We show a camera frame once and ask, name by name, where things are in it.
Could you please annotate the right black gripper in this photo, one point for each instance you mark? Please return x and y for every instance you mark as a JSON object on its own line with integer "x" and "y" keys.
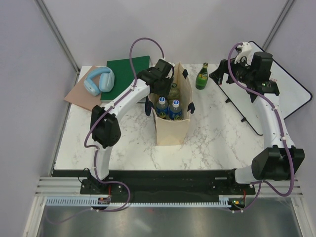
{"x": 217, "y": 75}

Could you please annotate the white cable duct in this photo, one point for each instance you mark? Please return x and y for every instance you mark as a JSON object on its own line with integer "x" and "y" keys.
{"x": 106, "y": 201}

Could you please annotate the green ring binder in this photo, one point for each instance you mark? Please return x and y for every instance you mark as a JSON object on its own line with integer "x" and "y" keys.
{"x": 124, "y": 76}

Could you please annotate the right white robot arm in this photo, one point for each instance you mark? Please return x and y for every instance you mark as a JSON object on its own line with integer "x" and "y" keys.
{"x": 280, "y": 159}

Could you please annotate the green Perrier glass bottle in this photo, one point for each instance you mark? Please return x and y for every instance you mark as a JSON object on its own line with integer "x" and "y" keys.
{"x": 202, "y": 77}

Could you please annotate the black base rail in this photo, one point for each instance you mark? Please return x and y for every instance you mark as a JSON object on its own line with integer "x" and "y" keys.
{"x": 213, "y": 182}

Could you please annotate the beige canvas tote bag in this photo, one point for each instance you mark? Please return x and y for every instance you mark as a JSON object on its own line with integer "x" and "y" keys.
{"x": 172, "y": 124}

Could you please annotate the clear green-capped bottle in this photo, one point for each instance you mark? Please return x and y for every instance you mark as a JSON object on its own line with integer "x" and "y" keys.
{"x": 174, "y": 93}

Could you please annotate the light blue headphones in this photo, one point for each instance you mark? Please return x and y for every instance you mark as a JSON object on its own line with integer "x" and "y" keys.
{"x": 102, "y": 79}

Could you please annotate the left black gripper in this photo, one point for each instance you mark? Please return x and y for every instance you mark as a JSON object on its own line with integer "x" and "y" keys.
{"x": 165, "y": 93}

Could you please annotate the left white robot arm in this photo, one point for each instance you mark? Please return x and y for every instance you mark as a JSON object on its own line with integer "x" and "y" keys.
{"x": 105, "y": 131}

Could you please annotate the blue-capped water bottle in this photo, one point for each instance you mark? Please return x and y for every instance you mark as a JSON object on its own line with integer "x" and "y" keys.
{"x": 175, "y": 111}
{"x": 162, "y": 108}

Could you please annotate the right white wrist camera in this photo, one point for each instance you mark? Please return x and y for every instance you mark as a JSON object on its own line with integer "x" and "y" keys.
{"x": 243, "y": 52}

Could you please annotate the pink brown notebook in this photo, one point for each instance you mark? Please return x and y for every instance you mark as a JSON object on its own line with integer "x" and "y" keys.
{"x": 79, "y": 95}

